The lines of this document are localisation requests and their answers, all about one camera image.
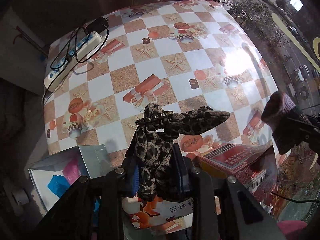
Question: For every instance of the white power strip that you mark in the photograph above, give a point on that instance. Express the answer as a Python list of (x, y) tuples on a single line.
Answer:
[(74, 53)]

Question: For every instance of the blue scrunchie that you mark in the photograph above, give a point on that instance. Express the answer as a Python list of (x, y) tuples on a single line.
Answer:
[(58, 185)]

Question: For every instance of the red patterned box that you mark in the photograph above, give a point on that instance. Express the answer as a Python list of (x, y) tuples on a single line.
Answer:
[(253, 165)]

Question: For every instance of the white roll on floor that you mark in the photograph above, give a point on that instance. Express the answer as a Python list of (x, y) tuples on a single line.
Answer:
[(20, 197)]

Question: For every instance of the white open storage box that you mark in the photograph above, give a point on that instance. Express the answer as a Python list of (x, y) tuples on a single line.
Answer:
[(93, 161)]

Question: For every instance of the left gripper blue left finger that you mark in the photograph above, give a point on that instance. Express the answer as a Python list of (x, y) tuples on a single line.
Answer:
[(135, 181)]

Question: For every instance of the purple knit scrunchie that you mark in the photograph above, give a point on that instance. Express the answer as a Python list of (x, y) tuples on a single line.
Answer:
[(278, 109)]

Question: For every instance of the black power adapter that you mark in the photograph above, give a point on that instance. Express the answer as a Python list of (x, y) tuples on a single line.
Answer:
[(98, 25)]

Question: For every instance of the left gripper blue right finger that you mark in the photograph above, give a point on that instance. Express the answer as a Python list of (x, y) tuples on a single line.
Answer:
[(181, 166)]

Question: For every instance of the leopard print scrunchie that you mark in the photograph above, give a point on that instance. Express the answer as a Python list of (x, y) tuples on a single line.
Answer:
[(151, 147)]

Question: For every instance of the checkered printed tablecloth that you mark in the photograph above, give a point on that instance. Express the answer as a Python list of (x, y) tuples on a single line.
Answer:
[(180, 55)]

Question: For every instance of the orange white tissue pack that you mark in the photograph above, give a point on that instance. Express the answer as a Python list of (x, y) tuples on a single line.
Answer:
[(144, 214)]

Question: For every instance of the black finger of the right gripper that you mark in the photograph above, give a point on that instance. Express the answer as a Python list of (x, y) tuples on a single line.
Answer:
[(303, 132)]

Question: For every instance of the pink sponge block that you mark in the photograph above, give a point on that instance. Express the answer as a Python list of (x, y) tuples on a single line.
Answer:
[(71, 171)]

